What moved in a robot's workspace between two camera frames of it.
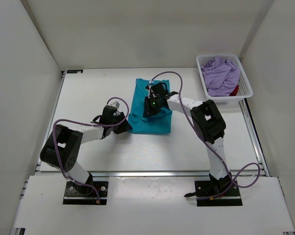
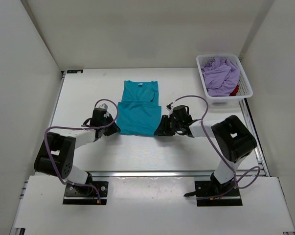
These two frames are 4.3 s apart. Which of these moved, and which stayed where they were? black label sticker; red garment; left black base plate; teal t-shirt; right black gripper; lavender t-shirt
Moved: teal t-shirt; right black gripper
Stayed: left black base plate; black label sticker; red garment; lavender t-shirt
